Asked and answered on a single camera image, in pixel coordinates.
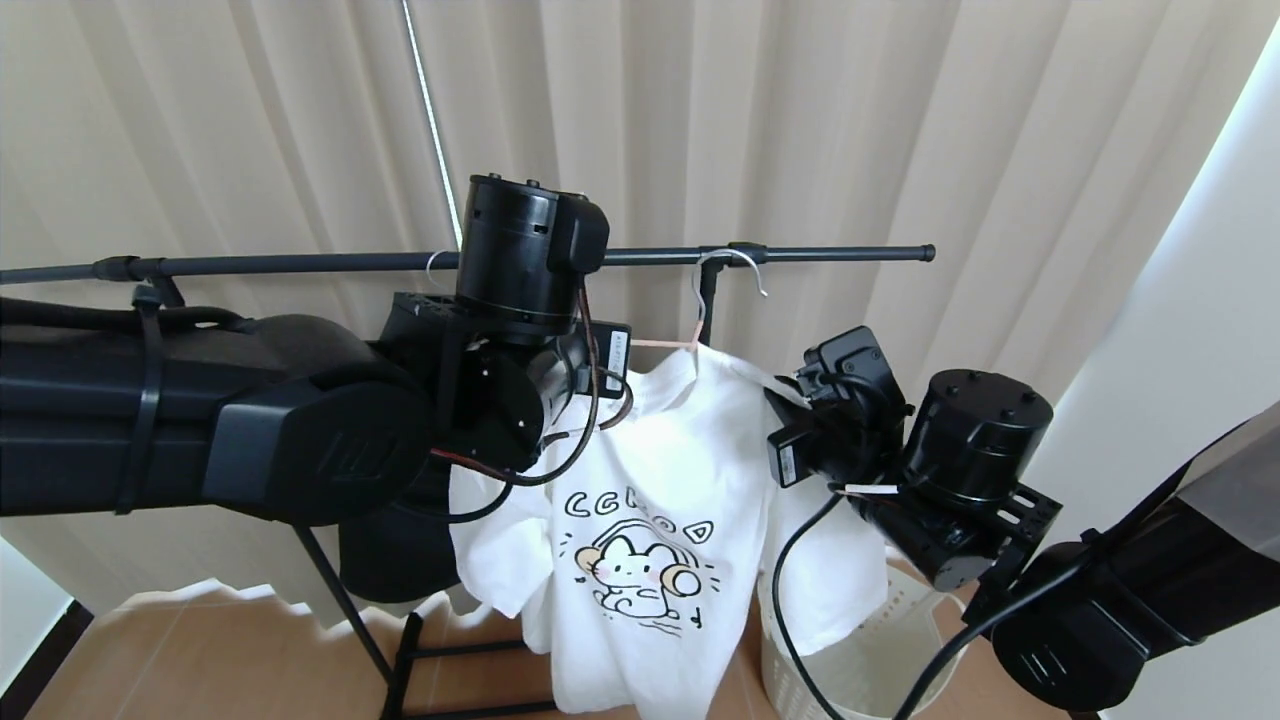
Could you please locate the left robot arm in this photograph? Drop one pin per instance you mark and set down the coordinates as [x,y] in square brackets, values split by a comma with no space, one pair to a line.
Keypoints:
[200,420]

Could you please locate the white laundry basket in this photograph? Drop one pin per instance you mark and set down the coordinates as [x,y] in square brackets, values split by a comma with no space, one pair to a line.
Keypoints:
[860,670]

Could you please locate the black clothes rack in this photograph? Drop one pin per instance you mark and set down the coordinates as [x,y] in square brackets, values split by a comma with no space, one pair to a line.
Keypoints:
[850,253]

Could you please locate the pink clothes hanger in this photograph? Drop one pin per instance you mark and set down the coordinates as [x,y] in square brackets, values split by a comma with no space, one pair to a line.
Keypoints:
[700,300]
[432,262]

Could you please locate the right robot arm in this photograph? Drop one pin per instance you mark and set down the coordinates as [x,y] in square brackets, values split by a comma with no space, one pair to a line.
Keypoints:
[980,430]

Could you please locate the beige curtain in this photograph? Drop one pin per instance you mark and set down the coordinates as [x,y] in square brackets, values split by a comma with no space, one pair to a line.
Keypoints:
[800,100]

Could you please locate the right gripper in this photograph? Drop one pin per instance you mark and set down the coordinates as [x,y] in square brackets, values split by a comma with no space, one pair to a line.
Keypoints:
[920,540]

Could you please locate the white garment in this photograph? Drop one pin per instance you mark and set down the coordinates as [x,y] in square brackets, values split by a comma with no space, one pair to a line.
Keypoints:
[680,450]

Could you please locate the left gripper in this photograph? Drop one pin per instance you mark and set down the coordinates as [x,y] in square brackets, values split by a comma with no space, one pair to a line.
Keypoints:
[590,365]

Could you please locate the black shorts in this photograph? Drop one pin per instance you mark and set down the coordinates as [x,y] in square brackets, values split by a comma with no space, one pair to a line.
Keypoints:
[400,560]

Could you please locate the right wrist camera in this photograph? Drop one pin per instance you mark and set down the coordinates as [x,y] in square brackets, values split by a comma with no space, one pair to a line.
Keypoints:
[850,370]

